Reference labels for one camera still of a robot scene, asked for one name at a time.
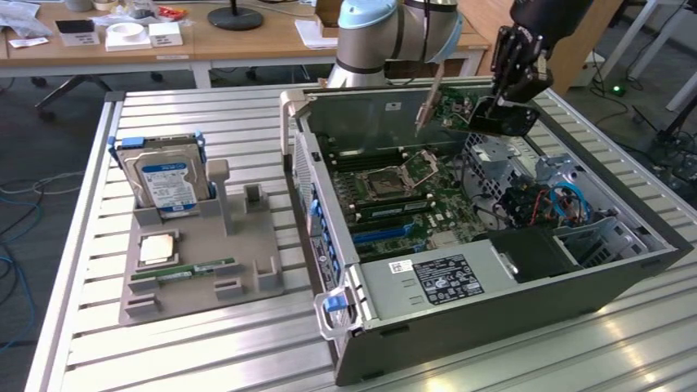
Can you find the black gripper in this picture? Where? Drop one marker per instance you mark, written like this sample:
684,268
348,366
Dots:
525,77

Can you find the green graphics card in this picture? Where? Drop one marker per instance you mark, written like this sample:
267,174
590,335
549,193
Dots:
460,106

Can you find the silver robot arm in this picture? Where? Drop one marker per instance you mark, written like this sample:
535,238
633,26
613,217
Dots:
371,41

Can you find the wooden cabinet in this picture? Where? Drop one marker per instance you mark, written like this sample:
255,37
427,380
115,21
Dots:
481,32

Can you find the green indicator light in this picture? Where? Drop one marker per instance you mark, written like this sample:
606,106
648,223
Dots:
616,87

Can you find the perforated metal disk bay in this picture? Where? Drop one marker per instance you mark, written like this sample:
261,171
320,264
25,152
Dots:
489,163

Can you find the metal socket cover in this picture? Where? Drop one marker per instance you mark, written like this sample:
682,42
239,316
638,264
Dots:
413,158

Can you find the black tripod stand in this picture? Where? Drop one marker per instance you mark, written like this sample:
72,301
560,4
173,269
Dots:
666,132

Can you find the green motherboard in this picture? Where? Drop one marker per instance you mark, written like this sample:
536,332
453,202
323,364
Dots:
436,192

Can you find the CPU socket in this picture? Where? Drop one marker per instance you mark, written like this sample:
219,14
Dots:
385,183

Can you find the brown cardboard box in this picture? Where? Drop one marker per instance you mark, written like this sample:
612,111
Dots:
327,12

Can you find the white paper stack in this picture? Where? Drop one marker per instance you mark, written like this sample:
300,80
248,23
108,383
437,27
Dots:
316,34

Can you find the green RAM stick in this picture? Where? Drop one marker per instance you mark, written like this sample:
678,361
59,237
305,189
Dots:
183,270
392,208

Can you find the grey metal disk bay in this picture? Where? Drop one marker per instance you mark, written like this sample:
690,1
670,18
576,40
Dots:
598,245

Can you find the blue expansion slot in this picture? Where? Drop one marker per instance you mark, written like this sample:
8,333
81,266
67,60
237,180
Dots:
381,236

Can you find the black round lamp base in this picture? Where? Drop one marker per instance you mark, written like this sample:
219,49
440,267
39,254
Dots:
233,20

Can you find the grey power supply unit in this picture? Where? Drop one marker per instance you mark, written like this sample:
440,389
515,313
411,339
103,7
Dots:
392,286

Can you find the blue case latch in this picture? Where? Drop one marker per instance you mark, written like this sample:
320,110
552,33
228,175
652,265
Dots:
335,304

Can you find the grey open PC case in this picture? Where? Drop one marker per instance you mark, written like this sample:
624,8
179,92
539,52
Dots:
489,347

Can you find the small red item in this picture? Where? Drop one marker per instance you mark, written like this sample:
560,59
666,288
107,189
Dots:
168,14

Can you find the white cube box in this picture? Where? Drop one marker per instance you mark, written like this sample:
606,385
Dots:
163,32

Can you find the hard disk with blue carrier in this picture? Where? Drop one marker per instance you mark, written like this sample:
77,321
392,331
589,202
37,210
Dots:
160,183

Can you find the small dark object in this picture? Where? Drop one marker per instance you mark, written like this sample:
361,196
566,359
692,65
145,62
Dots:
143,13

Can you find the flat white box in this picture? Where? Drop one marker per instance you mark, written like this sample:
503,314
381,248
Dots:
128,45

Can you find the white tape roll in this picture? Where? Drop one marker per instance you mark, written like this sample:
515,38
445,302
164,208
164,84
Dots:
112,30

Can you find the silver CPU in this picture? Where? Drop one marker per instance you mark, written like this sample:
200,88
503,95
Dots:
159,249

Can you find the grey parts rack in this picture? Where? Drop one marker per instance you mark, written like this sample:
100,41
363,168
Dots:
191,298

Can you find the white box with black top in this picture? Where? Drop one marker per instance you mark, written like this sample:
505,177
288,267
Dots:
76,38

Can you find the grey cup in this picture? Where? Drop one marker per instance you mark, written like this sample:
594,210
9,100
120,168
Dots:
79,5

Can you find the black office chair base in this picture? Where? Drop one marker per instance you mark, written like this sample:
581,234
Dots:
60,90

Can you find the wooden desk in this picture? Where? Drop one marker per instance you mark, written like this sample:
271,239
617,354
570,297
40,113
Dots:
55,55

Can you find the white paper card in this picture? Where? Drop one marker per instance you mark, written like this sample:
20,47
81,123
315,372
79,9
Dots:
27,42

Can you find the clear plastic bag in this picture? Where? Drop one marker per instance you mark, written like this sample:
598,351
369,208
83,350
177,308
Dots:
21,18

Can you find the silver metal bracket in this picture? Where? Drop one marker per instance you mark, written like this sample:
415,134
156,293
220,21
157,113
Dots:
556,173

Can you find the white desk frame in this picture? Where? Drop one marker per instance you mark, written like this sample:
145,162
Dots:
686,90

